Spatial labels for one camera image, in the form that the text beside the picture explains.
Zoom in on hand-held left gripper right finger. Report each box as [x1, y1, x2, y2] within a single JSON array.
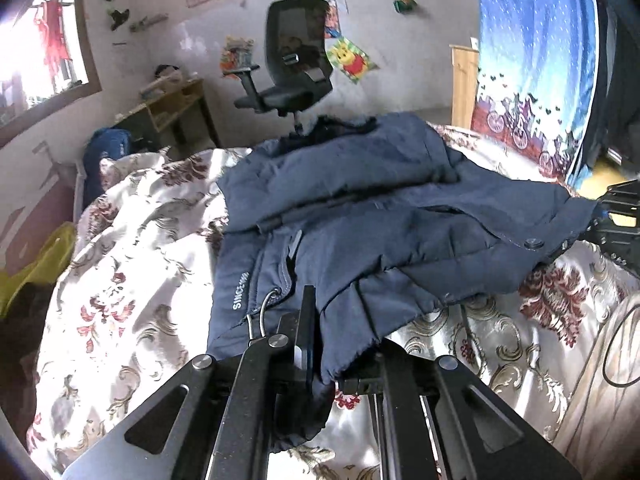
[[345, 340, 583, 480]]

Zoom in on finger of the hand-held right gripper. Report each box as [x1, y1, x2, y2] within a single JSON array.
[[597, 181, 640, 216], [580, 215, 640, 277]]

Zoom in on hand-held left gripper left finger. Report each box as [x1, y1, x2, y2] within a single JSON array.
[[60, 285, 321, 480]]

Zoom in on dark navy padded jacket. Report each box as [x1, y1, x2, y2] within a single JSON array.
[[207, 112, 608, 451]]

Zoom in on dark hanging clothes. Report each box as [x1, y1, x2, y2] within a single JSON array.
[[580, 0, 640, 166]]

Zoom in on wooden board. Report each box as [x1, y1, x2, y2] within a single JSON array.
[[552, 290, 640, 468]]

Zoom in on blue dotted printed curtain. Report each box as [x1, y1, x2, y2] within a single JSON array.
[[470, 0, 601, 191]]

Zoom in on floral satin blanket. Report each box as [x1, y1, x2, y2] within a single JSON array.
[[27, 125, 640, 480]]

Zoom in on light wooden cabinet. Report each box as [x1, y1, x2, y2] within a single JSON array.
[[449, 37, 482, 131]]

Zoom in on black mesh office chair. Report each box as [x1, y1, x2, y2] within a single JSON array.
[[222, 0, 335, 133]]

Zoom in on wooden desk with shelf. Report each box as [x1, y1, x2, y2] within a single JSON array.
[[112, 77, 221, 148]]

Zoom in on blue backpack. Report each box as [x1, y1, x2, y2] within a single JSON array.
[[82, 127, 133, 208]]

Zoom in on yellow bear cartoon poster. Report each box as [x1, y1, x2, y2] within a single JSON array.
[[326, 36, 378, 85]]

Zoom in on yellow-green cloth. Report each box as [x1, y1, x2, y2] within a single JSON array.
[[0, 222, 77, 318]]

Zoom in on clutter on desk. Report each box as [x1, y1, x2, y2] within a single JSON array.
[[139, 64, 198, 98]]

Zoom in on small cartoon poster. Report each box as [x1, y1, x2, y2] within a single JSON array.
[[324, 0, 341, 38]]

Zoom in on red hanging garment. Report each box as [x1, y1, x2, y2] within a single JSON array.
[[32, 0, 71, 81]]

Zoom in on black cable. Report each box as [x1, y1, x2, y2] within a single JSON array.
[[601, 305, 640, 389]]

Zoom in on colourful cartoon wall poster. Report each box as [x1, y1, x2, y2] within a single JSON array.
[[219, 36, 256, 78]]

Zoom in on white wall power strip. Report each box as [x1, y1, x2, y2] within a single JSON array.
[[129, 14, 167, 33]]

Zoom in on window with dark frame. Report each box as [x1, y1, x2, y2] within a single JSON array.
[[0, 0, 101, 126]]

